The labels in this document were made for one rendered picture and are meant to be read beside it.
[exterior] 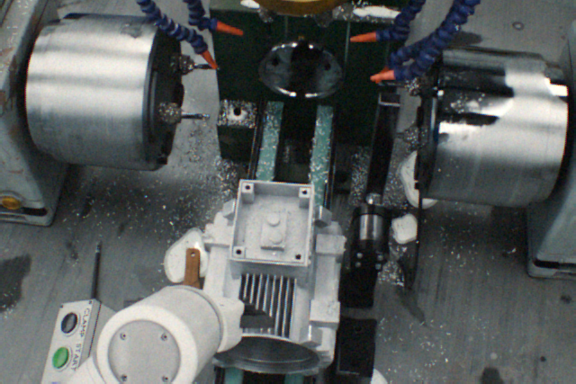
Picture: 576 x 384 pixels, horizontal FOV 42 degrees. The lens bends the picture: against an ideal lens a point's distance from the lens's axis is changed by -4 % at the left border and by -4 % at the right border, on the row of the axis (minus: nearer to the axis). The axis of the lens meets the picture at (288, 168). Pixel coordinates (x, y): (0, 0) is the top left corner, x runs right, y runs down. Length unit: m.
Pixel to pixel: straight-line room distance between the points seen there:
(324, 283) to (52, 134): 0.48
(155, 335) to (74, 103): 0.63
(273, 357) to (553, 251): 0.51
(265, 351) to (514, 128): 0.49
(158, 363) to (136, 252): 0.79
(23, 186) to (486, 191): 0.76
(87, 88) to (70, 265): 0.38
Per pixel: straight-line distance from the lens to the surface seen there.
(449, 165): 1.16
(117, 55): 1.19
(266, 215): 1.05
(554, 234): 1.31
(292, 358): 1.16
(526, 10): 1.82
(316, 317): 1.05
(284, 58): 1.31
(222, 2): 1.27
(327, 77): 1.34
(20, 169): 1.33
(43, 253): 1.46
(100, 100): 1.19
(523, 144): 1.16
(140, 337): 0.64
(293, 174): 1.42
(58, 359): 1.07
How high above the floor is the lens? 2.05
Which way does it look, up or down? 58 degrees down
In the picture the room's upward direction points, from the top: straight up
